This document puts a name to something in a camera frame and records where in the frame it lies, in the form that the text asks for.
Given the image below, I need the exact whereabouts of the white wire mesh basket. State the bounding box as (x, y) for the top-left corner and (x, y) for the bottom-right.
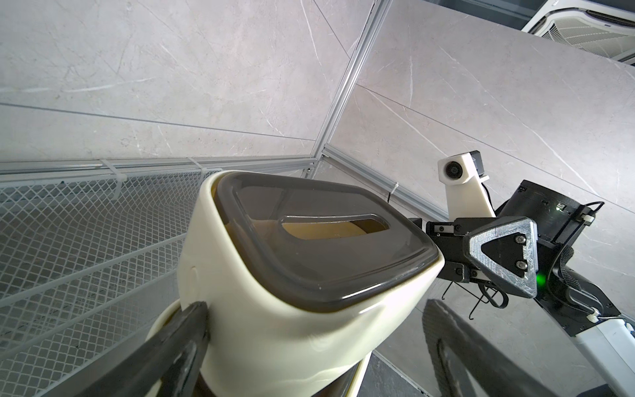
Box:
(1, 158), (220, 396)

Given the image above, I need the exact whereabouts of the black wire hook rack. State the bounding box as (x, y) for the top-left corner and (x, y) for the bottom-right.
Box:
(441, 281), (510, 321)

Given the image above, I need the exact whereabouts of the cream box dark lid back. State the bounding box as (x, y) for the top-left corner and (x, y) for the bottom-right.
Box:
(177, 171), (444, 396)

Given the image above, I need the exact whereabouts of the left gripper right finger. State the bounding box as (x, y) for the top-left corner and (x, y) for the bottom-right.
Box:
(422, 299), (555, 396)

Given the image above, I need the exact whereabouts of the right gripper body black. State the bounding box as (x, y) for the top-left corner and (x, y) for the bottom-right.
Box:
(425, 180), (595, 299)

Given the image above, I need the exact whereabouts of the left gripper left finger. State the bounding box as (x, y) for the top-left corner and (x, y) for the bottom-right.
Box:
(78, 302), (210, 396)

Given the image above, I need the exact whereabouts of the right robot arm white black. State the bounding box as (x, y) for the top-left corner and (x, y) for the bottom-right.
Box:
(425, 177), (634, 396)

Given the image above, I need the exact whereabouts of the cream box dark lid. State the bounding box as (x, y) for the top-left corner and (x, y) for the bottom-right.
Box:
(145, 299), (372, 397)
(177, 171), (444, 396)

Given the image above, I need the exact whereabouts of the white ceiling air conditioner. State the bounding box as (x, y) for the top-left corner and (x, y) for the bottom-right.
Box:
(522, 0), (634, 66)

